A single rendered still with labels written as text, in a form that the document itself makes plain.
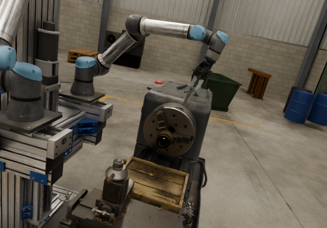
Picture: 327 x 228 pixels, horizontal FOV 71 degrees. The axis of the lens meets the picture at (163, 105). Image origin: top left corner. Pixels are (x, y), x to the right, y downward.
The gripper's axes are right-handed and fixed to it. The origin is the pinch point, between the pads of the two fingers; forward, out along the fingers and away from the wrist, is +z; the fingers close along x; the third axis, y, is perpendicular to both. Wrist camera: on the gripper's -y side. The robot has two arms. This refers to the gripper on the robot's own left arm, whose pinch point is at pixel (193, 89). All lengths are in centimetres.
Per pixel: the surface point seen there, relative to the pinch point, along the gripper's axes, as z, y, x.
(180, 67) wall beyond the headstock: 139, 924, 350
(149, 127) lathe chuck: 31.9, -10.7, 10.1
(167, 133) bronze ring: 24.6, -18.4, -3.7
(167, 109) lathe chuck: 15.9, -9.5, 5.5
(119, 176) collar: 25, -68, -9
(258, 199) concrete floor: 108, 150, -96
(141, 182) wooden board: 49, -34, -8
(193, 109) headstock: 13.4, 9.2, -4.0
